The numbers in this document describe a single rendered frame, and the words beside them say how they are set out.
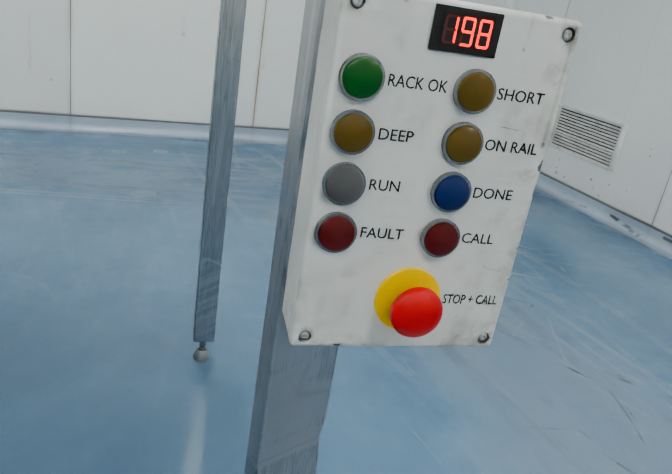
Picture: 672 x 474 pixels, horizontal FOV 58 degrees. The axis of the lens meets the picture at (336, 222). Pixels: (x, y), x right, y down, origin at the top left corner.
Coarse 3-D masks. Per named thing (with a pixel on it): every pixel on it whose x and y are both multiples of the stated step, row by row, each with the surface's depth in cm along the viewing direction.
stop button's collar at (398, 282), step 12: (396, 276) 45; (408, 276) 45; (420, 276) 45; (432, 276) 46; (384, 288) 45; (396, 288) 45; (408, 288) 46; (432, 288) 46; (384, 300) 45; (384, 312) 46
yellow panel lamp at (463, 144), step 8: (456, 128) 41; (464, 128) 41; (472, 128) 41; (448, 136) 41; (456, 136) 41; (464, 136) 41; (472, 136) 41; (480, 136) 42; (448, 144) 41; (456, 144) 41; (464, 144) 41; (472, 144) 42; (480, 144) 42; (448, 152) 42; (456, 152) 42; (464, 152) 42; (472, 152) 42; (456, 160) 42; (464, 160) 42
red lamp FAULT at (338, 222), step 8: (336, 216) 42; (328, 224) 42; (336, 224) 42; (344, 224) 42; (352, 224) 42; (320, 232) 42; (328, 232) 42; (336, 232) 42; (344, 232) 42; (352, 232) 42; (320, 240) 42; (328, 240) 42; (336, 240) 42; (344, 240) 42; (352, 240) 43; (328, 248) 42; (336, 248) 42; (344, 248) 43
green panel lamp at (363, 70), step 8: (360, 56) 38; (352, 64) 38; (360, 64) 38; (368, 64) 38; (376, 64) 38; (344, 72) 38; (352, 72) 38; (360, 72) 38; (368, 72) 38; (376, 72) 38; (344, 80) 38; (352, 80) 38; (360, 80) 38; (368, 80) 38; (376, 80) 38; (352, 88) 38; (360, 88) 38; (368, 88) 38; (376, 88) 39; (352, 96) 39; (360, 96) 39; (368, 96) 39
